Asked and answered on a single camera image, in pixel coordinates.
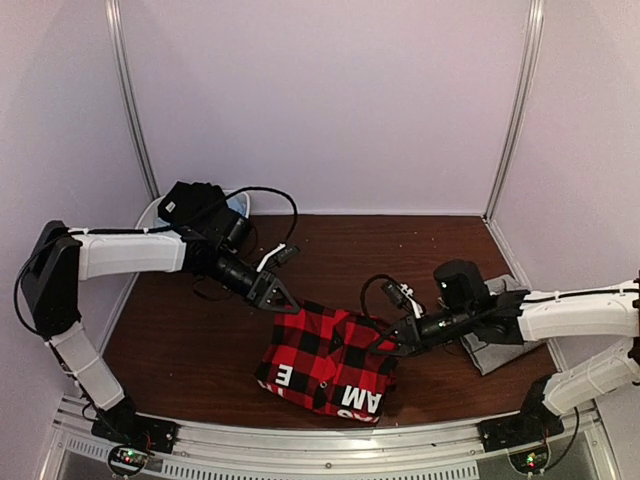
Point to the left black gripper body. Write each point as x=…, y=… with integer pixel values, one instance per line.
x=231, y=279

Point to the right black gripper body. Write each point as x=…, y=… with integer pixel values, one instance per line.
x=460, y=324

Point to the white plastic laundry basket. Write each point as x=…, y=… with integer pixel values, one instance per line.
x=240, y=200

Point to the red black plaid shirt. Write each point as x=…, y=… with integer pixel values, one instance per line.
x=319, y=359

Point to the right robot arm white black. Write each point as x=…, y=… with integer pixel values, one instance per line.
x=594, y=332

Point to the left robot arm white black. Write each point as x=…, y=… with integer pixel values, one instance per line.
x=66, y=263

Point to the folded grey button shirt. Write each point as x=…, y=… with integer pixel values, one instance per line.
x=488, y=357

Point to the black shirt in basket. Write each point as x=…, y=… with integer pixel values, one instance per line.
x=185, y=200

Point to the light blue shirt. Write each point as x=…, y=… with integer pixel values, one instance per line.
x=239, y=202

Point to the right circuit board with leds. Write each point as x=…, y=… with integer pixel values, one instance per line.
x=530, y=461

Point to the circuit board with leds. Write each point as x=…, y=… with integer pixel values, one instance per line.
x=530, y=461
x=124, y=460

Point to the left circuit board with leds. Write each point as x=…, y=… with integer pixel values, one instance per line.
x=124, y=460

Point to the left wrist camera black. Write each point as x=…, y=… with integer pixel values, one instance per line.
x=226, y=230

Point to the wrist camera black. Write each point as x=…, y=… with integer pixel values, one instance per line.
x=460, y=284
x=226, y=230

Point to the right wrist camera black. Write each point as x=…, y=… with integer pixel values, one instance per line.
x=460, y=284

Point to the front aluminium rail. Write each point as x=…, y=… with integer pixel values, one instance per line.
x=446, y=450

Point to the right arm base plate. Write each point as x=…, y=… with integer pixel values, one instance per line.
x=517, y=430

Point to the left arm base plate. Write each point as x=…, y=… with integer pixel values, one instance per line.
x=142, y=432

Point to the right aluminium frame post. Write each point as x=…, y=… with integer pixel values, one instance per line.
x=529, y=59

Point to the aluminium frame post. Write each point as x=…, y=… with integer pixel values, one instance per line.
x=529, y=59
x=133, y=119

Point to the left aluminium frame post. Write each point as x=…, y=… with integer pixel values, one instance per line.
x=133, y=119

